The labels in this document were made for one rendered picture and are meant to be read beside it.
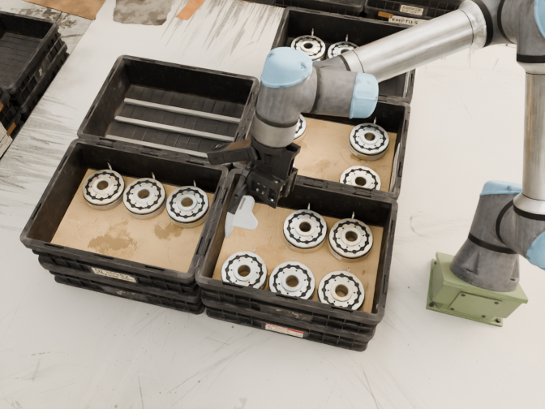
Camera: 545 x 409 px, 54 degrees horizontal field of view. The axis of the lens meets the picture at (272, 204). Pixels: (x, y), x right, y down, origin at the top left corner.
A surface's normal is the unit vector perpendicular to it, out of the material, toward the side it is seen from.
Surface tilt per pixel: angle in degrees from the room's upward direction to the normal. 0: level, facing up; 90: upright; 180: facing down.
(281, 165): 68
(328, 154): 0
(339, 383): 0
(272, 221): 0
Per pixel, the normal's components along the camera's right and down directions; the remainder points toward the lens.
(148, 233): 0.00, -0.53
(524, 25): -0.97, 0.22
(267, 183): -0.48, 0.48
